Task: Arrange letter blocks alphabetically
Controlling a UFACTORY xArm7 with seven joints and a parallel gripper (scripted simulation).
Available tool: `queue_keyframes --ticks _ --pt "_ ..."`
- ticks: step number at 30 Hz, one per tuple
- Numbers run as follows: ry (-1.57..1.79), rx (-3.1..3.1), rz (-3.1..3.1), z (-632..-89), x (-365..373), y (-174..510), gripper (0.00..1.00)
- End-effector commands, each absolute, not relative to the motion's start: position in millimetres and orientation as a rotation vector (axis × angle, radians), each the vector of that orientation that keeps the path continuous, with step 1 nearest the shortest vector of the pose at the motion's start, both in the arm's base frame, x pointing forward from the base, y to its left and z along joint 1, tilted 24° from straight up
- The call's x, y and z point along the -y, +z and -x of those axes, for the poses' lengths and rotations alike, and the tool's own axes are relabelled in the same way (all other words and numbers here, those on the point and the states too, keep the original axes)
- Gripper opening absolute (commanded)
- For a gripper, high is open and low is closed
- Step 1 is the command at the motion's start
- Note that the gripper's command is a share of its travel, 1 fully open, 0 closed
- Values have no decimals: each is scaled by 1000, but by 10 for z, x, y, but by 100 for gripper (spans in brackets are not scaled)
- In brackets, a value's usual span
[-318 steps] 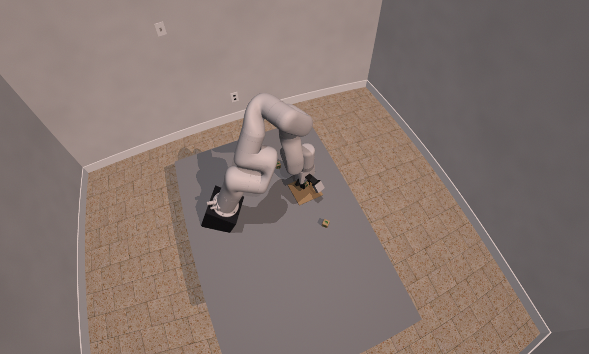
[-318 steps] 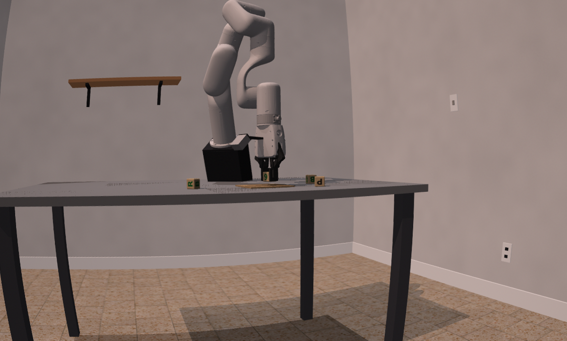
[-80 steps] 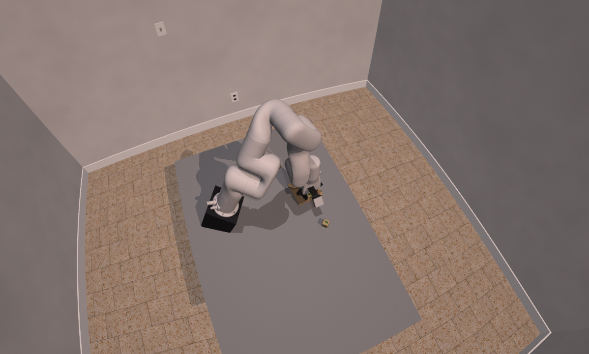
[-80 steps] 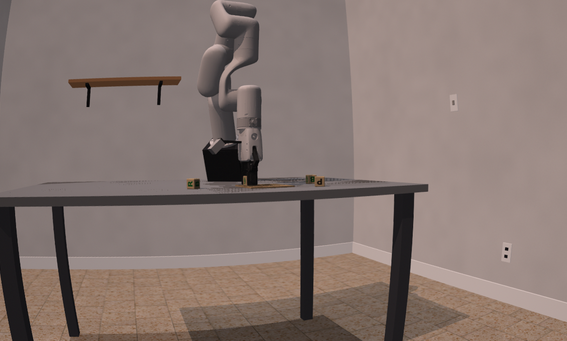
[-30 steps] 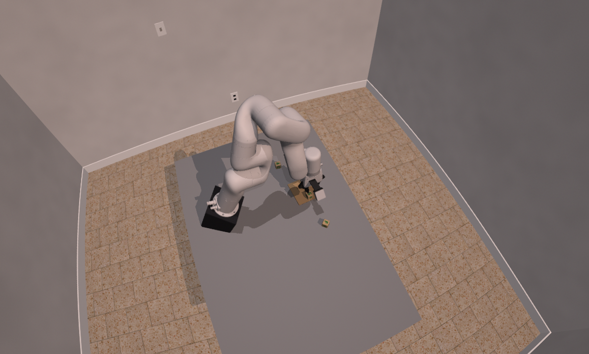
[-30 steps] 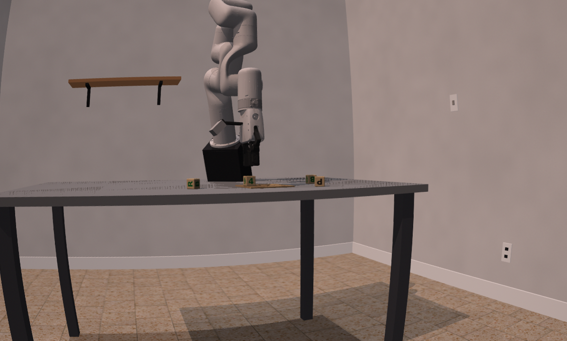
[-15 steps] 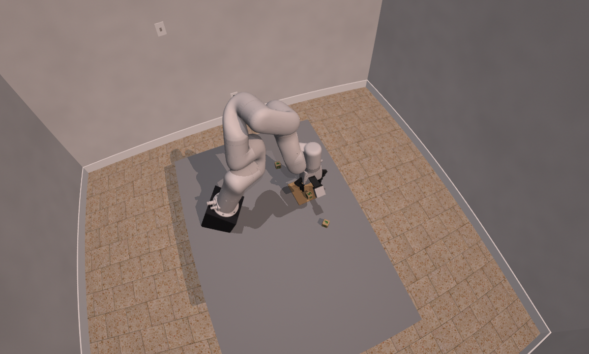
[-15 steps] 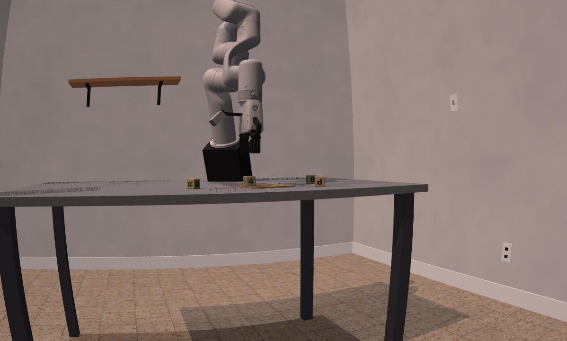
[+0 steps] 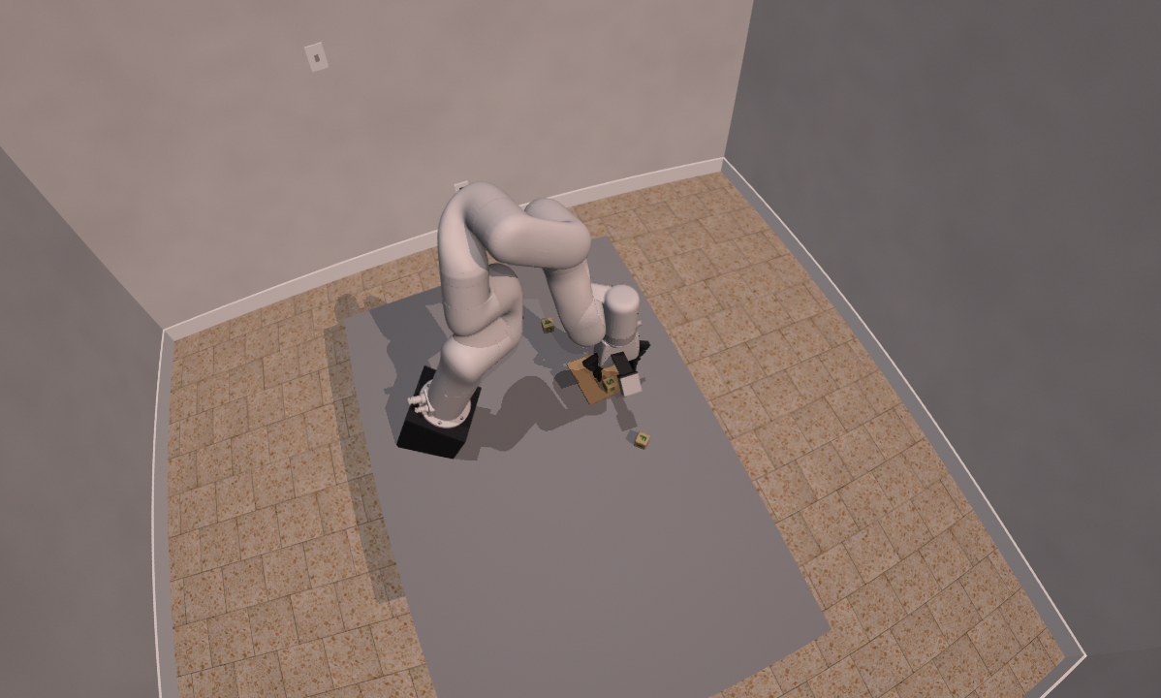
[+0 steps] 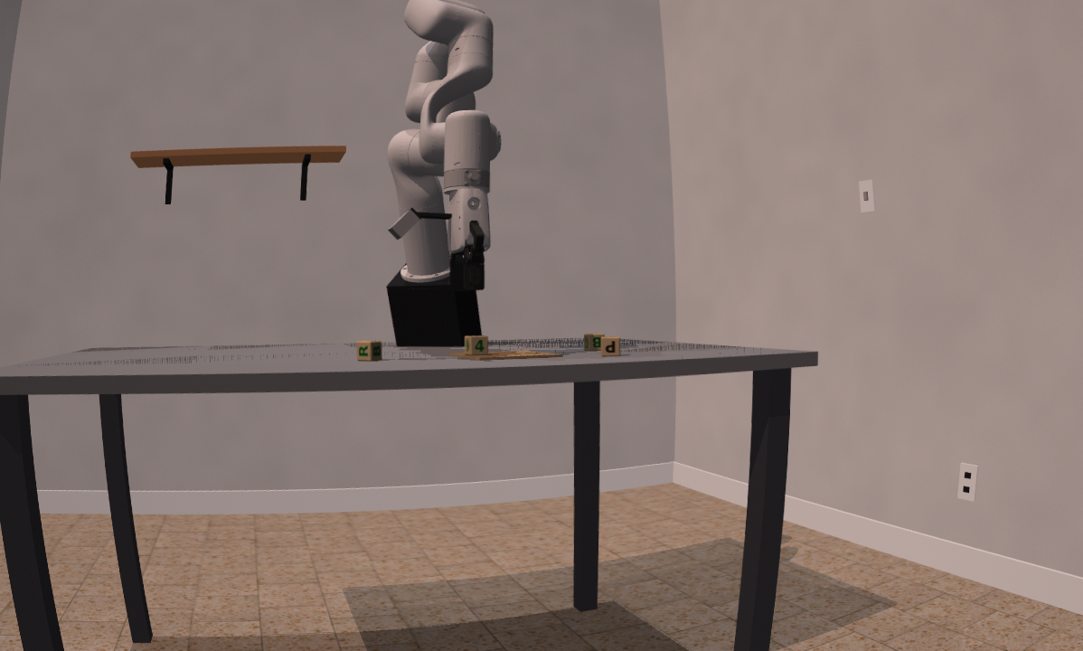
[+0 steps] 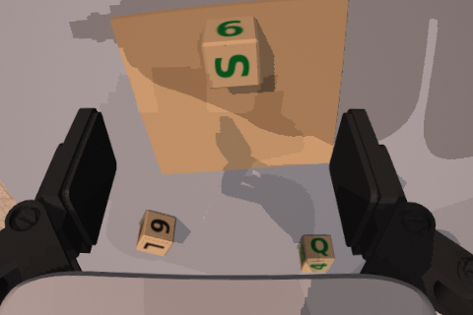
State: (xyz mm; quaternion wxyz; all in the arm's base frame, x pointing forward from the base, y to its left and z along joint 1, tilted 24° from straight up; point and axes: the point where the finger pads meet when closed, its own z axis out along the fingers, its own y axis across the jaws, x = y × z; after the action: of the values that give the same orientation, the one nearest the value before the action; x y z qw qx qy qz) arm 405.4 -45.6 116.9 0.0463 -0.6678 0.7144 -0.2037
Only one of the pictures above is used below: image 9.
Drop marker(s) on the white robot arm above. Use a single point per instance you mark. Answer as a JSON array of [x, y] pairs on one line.
[[481, 210]]

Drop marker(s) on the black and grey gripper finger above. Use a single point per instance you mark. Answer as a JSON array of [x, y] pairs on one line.
[[591, 363], [644, 345]]

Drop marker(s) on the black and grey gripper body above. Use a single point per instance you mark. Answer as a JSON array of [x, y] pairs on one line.
[[604, 351]]

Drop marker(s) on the tan square mat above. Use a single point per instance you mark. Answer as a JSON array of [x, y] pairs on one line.
[[591, 388]]

